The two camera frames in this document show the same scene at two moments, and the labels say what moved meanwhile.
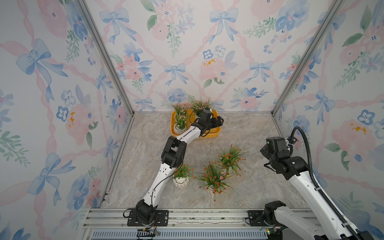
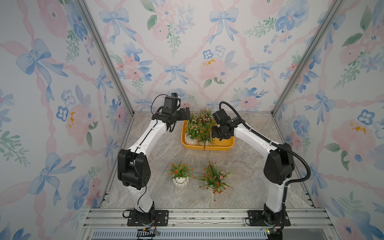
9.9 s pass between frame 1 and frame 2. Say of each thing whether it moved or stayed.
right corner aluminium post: stayed
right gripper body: moved
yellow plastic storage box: moved
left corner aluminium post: stayed
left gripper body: moved
